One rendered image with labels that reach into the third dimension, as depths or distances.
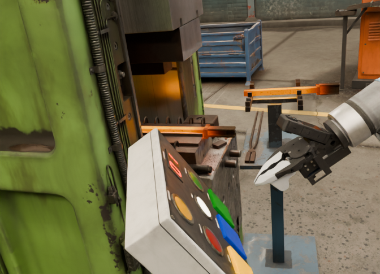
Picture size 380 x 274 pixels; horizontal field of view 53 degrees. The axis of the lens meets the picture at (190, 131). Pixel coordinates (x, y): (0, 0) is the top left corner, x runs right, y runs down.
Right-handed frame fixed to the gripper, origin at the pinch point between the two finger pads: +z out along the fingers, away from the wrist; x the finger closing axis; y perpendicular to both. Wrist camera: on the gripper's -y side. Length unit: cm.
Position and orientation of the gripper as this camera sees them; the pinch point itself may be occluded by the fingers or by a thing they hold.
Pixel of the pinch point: (257, 178)
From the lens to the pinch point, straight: 86.2
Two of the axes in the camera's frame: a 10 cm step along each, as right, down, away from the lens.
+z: -8.0, 5.9, 1.3
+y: 5.9, 7.1, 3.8
